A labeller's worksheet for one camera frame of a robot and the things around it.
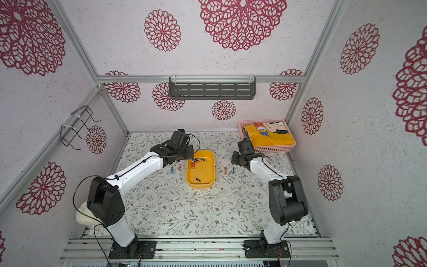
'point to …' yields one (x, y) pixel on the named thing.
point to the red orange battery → (193, 162)
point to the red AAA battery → (226, 171)
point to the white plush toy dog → (85, 219)
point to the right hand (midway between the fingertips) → (234, 155)
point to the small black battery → (196, 178)
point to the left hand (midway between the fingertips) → (188, 151)
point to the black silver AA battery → (202, 159)
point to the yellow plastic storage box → (200, 170)
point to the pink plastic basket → (244, 134)
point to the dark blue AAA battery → (233, 170)
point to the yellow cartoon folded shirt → (268, 134)
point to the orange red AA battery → (180, 167)
